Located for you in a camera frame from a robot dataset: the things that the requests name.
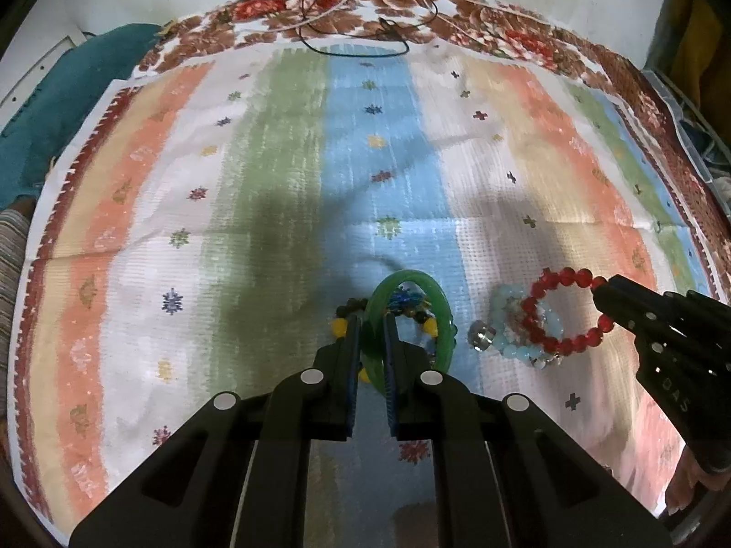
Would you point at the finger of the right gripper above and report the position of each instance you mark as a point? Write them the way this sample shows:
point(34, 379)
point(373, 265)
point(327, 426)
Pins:
point(628, 303)

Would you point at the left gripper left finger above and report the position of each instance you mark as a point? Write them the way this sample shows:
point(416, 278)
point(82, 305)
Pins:
point(235, 474)

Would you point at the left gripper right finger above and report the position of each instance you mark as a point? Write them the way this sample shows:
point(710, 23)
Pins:
point(506, 475)

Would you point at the green jade bangle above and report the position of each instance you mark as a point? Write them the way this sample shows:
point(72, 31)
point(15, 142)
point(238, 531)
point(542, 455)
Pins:
point(413, 289)

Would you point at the clutter beside bed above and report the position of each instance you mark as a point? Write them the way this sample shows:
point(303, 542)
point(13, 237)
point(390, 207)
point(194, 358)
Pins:
point(709, 155)

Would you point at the striped colourful cloth mat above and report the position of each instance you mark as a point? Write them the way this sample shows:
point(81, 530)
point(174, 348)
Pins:
point(205, 223)

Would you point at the brown hanging cloth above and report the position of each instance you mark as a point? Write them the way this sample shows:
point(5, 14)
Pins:
point(691, 46)

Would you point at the grey striped rolled blanket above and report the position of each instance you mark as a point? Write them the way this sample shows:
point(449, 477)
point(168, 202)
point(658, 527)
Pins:
point(15, 222)

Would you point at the floral brown bed sheet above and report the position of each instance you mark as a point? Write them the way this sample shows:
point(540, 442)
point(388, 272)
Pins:
point(503, 30)

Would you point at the teal pillow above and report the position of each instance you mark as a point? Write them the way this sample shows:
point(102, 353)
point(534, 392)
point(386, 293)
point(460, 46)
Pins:
point(53, 113)

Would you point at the white bed headboard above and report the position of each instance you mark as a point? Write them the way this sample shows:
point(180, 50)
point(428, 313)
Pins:
point(25, 64)

